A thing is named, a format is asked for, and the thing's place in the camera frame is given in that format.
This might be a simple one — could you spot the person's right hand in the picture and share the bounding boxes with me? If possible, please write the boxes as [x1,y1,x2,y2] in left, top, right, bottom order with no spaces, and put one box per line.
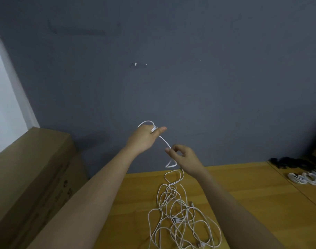
[165,144,207,180]

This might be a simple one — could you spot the person's left forearm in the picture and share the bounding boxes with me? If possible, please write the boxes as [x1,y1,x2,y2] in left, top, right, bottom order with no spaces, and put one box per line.
[27,147,139,249]

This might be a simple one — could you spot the plain brown cardboard box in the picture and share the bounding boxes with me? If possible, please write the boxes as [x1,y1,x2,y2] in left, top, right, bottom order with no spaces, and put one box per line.
[0,127,90,249]

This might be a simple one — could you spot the person's left hand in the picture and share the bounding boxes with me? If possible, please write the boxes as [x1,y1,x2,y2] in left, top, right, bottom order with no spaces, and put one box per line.
[125,123,168,157]

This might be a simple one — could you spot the person's right forearm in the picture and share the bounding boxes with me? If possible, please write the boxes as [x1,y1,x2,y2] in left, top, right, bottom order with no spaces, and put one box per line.
[195,170,286,249]

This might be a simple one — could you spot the tangle of white cables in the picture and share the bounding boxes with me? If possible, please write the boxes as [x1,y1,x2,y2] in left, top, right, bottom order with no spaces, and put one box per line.
[148,168,222,249]

